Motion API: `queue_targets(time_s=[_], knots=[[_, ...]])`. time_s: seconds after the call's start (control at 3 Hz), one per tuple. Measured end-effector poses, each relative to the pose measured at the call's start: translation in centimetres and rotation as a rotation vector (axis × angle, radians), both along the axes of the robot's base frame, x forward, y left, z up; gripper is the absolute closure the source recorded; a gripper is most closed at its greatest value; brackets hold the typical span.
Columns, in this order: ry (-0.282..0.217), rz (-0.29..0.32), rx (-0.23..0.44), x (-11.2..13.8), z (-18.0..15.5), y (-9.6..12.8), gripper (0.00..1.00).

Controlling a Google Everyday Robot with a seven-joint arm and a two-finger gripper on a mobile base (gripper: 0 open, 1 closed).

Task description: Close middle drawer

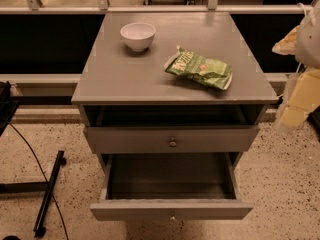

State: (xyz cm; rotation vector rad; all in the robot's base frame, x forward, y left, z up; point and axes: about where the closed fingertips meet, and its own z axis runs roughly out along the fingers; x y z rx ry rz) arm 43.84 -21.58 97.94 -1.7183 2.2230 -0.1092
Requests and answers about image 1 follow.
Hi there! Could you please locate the black floor cable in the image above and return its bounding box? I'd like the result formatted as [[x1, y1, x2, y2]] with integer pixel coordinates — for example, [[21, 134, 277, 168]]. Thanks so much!
[[6, 121, 70, 240]]

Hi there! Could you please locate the black metal stand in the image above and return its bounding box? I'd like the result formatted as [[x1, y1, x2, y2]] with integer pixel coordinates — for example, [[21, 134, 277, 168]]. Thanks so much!
[[0, 151, 66, 238]]

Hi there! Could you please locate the black equipment at left edge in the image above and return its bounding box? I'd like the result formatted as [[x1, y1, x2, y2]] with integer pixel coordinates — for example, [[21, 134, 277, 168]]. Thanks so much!
[[0, 82, 18, 136]]

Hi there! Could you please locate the green chip bag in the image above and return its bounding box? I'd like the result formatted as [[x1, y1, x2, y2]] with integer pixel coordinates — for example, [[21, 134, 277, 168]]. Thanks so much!
[[164, 46, 233, 90]]

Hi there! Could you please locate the metal railing frame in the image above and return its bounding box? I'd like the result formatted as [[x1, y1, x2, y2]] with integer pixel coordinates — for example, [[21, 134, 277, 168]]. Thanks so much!
[[0, 0, 320, 16]]

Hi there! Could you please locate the grey wooden drawer cabinet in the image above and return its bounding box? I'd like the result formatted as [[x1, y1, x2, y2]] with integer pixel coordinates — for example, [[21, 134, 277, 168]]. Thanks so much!
[[72, 12, 276, 163]]

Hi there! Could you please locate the white ceramic bowl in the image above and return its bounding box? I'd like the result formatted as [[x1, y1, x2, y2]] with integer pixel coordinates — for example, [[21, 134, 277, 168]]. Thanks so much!
[[120, 22, 156, 52]]

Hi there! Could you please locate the grey drawer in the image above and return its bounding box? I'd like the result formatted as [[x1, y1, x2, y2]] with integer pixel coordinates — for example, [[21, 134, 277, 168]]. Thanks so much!
[[90, 153, 252, 221], [84, 126, 259, 154]]

